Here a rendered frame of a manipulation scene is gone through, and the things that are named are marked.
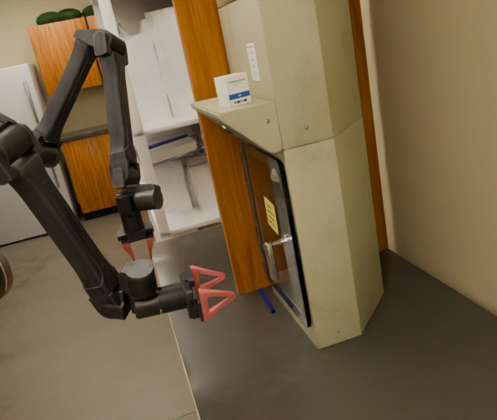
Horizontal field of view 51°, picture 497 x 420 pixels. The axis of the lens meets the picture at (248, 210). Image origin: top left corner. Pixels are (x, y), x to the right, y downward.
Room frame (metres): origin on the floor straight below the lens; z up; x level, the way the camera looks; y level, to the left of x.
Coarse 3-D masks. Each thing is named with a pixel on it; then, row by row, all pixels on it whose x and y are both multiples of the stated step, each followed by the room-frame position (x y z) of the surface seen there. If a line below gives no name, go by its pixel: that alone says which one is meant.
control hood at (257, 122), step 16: (208, 112) 1.08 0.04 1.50; (224, 112) 0.99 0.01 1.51; (240, 112) 1.00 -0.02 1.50; (256, 112) 1.00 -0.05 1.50; (272, 112) 1.01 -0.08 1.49; (240, 128) 0.99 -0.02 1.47; (256, 128) 1.00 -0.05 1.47; (272, 128) 1.01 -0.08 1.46; (256, 144) 1.04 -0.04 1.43; (272, 144) 1.01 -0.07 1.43
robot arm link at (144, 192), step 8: (120, 168) 1.38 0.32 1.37; (112, 176) 1.38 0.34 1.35; (120, 176) 1.37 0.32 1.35; (120, 184) 1.37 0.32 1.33; (136, 184) 1.36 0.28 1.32; (144, 184) 1.36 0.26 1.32; (152, 184) 1.35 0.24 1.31; (136, 192) 1.36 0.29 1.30; (144, 192) 1.35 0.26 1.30; (152, 192) 1.34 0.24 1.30; (160, 192) 1.37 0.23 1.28; (136, 200) 1.34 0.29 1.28; (144, 200) 1.34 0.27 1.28; (152, 200) 1.33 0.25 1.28; (160, 200) 1.36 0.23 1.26; (144, 208) 1.34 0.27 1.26; (152, 208) 1.34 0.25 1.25
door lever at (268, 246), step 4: (284, 236) 1.06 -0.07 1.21; (280, 240) 1.05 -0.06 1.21; (284, 240) 1.05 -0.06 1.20; (264, 244) 1.05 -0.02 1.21; (268, 244) 1.04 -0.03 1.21; (272, 244) 1.05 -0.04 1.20; (276, 244) 1.05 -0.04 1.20; (280, 244) 1.05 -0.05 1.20; (288, 244) 1.05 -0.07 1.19; (264, 248) 1.05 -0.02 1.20; (268, 248) 1.04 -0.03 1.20; (272, 248) 1.04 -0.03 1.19; (268, 252) 1.04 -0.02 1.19; (272, 252) 1.04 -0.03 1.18; (268, 256) 1.04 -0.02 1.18; (272, 256) 1.04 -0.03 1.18; (268, 260) 1.05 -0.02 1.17; (272, 260) 1.04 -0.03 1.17; (272, 264) 1.04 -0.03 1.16; (272, 268) 1.04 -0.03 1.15; (276, 268) 1.04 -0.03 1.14; (272, 272) 1.04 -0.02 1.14; (276, 272) 1.04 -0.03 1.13; (272, 276) 1.04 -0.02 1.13; (276, 276) 1.04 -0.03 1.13
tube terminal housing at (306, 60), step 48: (240, 0) 1.12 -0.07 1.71; (288, 0) 1.02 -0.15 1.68; (336, 0) 1.14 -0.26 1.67; (240, 48) 1.19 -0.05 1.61; (288, 48) 1.02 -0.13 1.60; (336, 48) 1.11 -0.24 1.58; (288, 96) 1.02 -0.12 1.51; (336, 96) 1.07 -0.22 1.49; (288, 144) 1.01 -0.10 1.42; (336, 144) 1.04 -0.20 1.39; (336, 192) 1.03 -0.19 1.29; (336, 240) 1.03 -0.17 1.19; (336, 288) 1.03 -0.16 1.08; (336, 336) 1.02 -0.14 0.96
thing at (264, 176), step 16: (256, 160) 1.19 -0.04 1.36; (272, 160) 1.06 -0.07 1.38; (256, 176) 1.22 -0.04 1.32; (272, 176) 1.08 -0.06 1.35; (256, 192) 1.25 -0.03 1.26; (272, 192) 1.10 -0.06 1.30; (256, 208) 1.28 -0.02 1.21; (288, 208) 1.02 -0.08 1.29; (288, 224) 1.03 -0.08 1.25; (272, 240) 1.18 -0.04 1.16; (288, 240) 1.05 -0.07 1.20; (288, 256) 1.07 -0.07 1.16; (288, 272) 1.09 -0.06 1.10; (288, 288) 1.12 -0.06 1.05; (288, 304) 1.15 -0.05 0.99; (304, 304) 1.02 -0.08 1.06; (304, 320) 1.03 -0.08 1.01
